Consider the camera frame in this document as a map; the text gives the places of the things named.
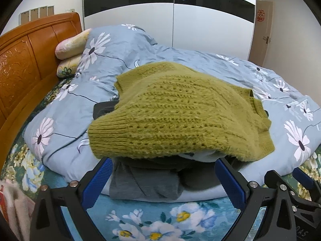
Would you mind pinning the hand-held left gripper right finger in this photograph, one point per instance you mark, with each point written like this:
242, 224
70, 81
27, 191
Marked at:
229, 183

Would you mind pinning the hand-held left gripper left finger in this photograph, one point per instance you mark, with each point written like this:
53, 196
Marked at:
96, 183

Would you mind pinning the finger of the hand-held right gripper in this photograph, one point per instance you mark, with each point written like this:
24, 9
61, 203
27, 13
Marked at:
304, 180
272, 177

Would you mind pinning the green knitted sweater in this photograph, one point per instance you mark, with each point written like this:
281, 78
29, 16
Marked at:
180, 115

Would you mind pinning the dark grey garment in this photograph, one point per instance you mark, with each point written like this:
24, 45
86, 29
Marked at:
198, 178

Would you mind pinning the black and white garment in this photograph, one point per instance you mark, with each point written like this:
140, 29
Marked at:
203, 156

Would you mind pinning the teal floral bed sheet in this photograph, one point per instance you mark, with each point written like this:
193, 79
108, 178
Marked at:
140, 213

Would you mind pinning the folded beige cloth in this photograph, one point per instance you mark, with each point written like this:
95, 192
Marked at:
18, 210

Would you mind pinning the red patterned cloth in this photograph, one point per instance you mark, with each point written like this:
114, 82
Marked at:
2, 200

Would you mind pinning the floral pillow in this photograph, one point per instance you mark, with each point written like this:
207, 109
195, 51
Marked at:
67, 67

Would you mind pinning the blue floral duvet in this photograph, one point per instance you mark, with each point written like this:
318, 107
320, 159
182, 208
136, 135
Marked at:
112, 62

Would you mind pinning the beige door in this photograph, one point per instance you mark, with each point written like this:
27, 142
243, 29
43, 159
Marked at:
263, 52

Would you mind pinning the wooden headboard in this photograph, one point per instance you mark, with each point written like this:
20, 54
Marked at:
30, 62

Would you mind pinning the pale yellow pillow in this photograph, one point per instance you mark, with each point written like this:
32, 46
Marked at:
71, 44

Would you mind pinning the red door decoration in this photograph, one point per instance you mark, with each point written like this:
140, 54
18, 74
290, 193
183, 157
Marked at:
261, 15

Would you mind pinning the white and black wardrobe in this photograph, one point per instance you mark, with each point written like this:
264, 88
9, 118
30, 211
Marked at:
150, 30

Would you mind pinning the wall picture frame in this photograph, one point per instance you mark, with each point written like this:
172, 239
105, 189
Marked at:
34, 15
51, 10
24, 18
43, 12

